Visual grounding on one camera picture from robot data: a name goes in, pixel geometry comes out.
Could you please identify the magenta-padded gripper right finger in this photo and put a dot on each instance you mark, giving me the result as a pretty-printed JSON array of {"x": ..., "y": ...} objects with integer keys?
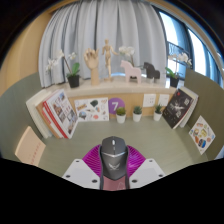
[{"x": 146, "y": 173}]

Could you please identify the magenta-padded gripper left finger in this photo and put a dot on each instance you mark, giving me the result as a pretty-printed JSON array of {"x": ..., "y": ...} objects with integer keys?
[{"x": 81, "y": 173}]

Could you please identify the dark grey computer mouse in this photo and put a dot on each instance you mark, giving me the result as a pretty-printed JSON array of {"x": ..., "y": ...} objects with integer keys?
[{"x": 114, "y": 156}]

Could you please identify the dark pink mouse pad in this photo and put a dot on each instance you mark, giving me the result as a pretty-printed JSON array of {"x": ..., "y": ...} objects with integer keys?
[{"x": 114, "y": 185}]

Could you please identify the small plant in white pot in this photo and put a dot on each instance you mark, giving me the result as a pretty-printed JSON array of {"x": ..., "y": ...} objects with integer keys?
[
  {"x": 157, "y": 116},
  {"x": 137, "y": 116},
  {"x": 121, "y": 118}
]

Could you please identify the beige booklet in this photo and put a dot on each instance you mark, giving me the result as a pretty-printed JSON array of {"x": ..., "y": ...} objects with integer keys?
[{"x": 30, "y": 146}]

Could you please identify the red and white picture book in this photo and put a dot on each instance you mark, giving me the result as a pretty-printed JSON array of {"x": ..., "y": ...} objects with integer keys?
[{"x": 63, "y": 113}]

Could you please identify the orange book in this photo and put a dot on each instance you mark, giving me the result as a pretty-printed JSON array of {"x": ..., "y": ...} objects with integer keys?
[{"x": 46, "y": 120}]

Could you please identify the white sheet with pictures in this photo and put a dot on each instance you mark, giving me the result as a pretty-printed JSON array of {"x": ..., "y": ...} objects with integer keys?
[{"x": 91, "y": 109}]

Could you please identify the colourful sticker card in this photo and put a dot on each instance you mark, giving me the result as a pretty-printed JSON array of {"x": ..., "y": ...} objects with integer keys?
[{"x": 201, "y": 134}]

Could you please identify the dark brown book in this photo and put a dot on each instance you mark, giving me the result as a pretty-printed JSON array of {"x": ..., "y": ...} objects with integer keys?
[{"x": 177, "y": 108}]

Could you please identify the purple round sign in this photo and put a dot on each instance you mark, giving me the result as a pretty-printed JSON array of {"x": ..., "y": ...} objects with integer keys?
[{"x": 115, "y": 104}]

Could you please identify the white thick book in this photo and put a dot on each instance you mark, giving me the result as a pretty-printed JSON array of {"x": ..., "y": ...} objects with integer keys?
[{"x": 35, "y": 111}]

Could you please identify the green desk divider panel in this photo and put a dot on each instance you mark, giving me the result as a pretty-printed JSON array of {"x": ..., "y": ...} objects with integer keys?
[
  {"x": 210, "y": 100},
  {"x": 15, "y": 103}
]

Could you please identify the black horse figurine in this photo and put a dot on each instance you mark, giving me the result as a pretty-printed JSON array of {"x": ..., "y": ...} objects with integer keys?
[{"x": 151, "y": 70}]

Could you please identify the pink horse figurine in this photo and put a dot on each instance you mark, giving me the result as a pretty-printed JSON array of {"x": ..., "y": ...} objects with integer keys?
[{"x": 130, "y": 71}]

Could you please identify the wooden hand model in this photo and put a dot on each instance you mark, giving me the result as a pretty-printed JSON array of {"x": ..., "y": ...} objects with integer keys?
[{"x": 91, "y": 61}]

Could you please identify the wooden artist mannequin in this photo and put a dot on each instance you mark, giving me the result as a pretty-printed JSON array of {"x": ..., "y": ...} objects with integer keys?
[{"x": 107, "y": 56}]

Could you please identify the light grey curtain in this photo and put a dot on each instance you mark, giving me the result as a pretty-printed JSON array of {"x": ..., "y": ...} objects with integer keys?
[{"x": 100, "y": 23}]

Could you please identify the white wall socket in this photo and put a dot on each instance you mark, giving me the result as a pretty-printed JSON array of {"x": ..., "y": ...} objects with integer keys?
[
  {"x": 163, "y": 100},
  {"x": 149, "y": 100}
]

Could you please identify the window with dark frame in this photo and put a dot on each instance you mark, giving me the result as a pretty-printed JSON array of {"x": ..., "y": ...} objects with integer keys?
[{"x": 196, "y": 50}]

